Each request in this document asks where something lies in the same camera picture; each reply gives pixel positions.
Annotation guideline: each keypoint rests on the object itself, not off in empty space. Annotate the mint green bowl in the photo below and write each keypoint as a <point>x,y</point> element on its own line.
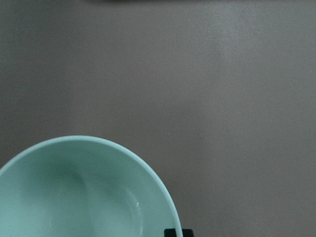
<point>83,186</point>

